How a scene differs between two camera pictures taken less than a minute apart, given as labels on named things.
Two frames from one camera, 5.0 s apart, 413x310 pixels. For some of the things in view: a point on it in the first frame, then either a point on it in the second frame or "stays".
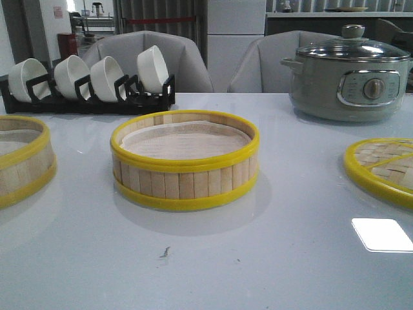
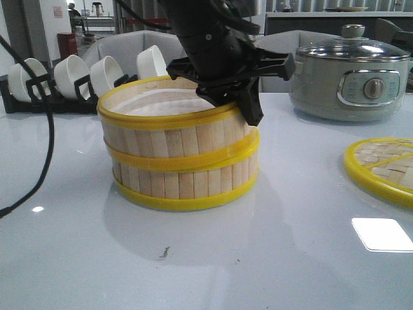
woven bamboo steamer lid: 384,166 stays
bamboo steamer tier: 27,163 to 165,124
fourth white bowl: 152,70 stays
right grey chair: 258,68 stays
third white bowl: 103,72 stays
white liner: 12,140 to 160,99
